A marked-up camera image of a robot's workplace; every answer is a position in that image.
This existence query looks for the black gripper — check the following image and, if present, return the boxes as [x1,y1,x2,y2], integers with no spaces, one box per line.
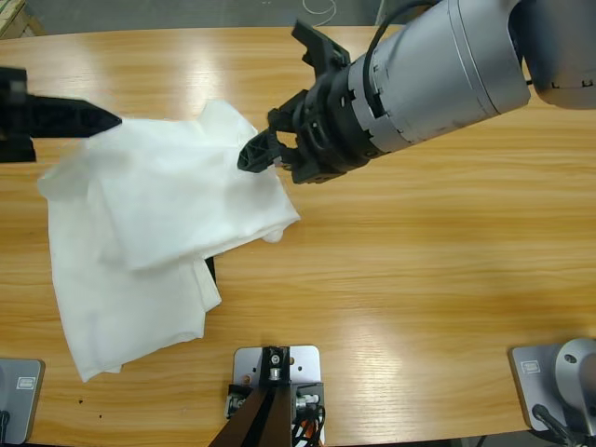
[0,66,123,164]
[236,69,387,185]

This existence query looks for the white printed t-shirt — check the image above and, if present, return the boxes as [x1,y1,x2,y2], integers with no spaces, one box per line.
[36,99,302,274]

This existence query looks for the white garment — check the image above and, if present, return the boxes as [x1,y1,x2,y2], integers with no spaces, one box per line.
[47,195,223,384]

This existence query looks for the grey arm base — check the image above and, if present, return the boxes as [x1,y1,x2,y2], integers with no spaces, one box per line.
[506,338,596,433]
[0,357,47,446]

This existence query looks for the wooden crate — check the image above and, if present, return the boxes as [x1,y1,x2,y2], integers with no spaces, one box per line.
[0,0,44,41]

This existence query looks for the black clamp block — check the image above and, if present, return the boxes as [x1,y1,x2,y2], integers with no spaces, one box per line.
[289,380,326,423]
[226,381,255,418]

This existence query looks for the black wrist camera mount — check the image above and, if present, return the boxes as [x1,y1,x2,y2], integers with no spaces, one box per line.
[291,19,353,79]

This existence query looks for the white cable loop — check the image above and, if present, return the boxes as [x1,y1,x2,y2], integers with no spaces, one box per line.
[301,0,337,22]

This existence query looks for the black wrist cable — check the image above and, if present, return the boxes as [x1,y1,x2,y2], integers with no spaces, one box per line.
[370,0,423,52]

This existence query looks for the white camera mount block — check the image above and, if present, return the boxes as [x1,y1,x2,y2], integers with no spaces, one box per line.
[232,345,323,447]

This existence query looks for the dark camera post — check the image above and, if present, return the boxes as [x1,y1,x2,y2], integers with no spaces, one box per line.
[207,344,299,447]

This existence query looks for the orange and black cables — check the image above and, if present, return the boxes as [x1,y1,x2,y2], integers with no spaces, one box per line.
[291,404,330,447]

